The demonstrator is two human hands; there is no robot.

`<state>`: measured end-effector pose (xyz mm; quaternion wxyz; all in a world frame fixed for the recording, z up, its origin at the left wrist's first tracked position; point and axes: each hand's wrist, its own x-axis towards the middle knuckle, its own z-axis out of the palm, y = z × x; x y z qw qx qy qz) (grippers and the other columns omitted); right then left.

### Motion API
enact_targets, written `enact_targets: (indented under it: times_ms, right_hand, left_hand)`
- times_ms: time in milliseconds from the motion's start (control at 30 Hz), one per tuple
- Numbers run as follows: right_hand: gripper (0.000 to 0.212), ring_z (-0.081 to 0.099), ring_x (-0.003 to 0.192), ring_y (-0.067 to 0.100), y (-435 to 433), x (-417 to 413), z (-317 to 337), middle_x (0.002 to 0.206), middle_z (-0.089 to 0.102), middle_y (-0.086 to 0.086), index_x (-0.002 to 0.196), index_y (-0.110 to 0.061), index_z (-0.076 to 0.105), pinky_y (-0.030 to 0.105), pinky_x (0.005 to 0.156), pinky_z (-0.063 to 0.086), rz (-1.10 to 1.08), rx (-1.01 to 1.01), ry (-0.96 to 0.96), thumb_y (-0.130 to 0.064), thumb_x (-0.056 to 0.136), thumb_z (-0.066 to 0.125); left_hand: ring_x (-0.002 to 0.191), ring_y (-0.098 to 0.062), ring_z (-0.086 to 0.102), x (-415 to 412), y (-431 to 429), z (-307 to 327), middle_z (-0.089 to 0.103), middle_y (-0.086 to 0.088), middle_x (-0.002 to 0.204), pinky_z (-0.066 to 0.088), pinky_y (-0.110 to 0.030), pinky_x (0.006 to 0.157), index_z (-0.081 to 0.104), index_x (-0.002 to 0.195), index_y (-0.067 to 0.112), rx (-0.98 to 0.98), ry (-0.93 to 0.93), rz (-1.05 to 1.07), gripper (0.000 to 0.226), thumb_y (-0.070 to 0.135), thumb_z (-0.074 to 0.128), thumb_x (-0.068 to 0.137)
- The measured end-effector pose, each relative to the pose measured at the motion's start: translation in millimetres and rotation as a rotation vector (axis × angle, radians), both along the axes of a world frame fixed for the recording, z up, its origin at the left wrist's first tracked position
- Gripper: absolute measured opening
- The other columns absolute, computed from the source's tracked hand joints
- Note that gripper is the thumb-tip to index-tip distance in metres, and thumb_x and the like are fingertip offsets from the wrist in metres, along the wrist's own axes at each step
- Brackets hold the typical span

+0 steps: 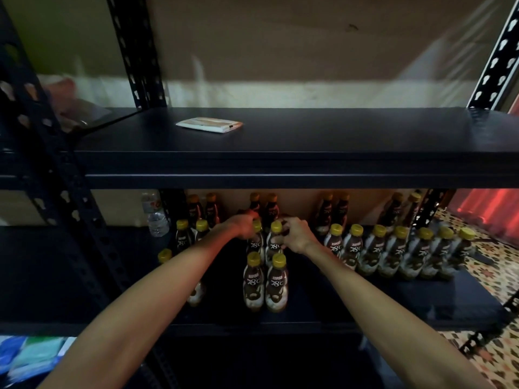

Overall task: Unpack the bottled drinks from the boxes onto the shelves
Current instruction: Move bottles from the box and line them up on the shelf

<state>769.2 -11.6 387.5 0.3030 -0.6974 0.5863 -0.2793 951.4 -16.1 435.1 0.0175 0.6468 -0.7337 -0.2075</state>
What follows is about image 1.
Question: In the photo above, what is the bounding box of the person's right forearm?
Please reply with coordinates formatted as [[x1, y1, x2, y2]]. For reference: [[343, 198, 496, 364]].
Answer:
[[308, 245, 496, 389]]

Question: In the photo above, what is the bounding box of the black metal shelf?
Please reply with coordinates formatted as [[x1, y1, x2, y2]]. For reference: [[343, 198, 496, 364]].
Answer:
[[73, 0, 519, 389], [0, 0, 163, 389]]

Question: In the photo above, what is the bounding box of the person's left forearm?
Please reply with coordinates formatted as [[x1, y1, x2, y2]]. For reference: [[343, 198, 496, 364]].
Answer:
[[36, 231, 240, 389]]

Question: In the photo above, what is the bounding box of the clear water bottle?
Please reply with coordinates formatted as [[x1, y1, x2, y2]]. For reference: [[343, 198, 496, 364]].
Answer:
[[142, 190, 171, 238]]

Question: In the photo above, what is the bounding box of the person's right hand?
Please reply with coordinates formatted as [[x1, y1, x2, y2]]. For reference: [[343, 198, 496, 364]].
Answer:
[[280, 216, 324, 258]]

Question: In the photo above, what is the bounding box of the row of wet wipe packs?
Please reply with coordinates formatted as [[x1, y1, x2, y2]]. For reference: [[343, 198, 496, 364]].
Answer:
[[0, 334, 78, 384]]

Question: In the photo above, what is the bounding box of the flat white orange packet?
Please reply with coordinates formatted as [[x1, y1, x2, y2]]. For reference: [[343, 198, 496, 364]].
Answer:
[[175, 117, 244, 135]]

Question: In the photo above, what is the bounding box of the row of yellow-capped coffee bottles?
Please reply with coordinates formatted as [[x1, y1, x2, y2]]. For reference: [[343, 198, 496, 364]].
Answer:
[[156, 190, 480, 313]]

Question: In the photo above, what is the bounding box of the red curtain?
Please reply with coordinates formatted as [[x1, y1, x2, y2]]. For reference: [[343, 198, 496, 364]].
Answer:
[[448, 187, 519, 248]]

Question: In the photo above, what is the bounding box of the person's left hand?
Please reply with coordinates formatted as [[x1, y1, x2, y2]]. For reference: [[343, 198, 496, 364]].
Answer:
[[212, 210, 262, 242]]

